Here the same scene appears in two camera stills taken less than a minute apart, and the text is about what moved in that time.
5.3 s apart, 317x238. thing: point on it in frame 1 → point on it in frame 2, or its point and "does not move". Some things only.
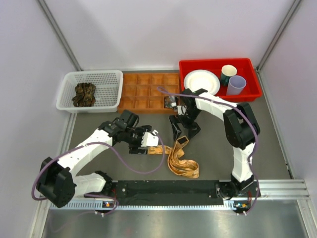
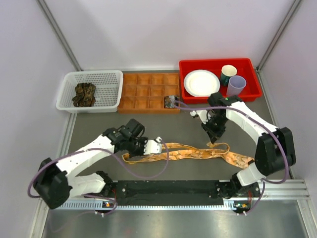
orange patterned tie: [185, 167] → [214, 150]
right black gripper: [175, 120] → [213, 135]
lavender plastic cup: [236, 85] does not move
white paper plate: [197, 80] does not move
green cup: [227, 71] does not move
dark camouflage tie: [85, 96] does not move
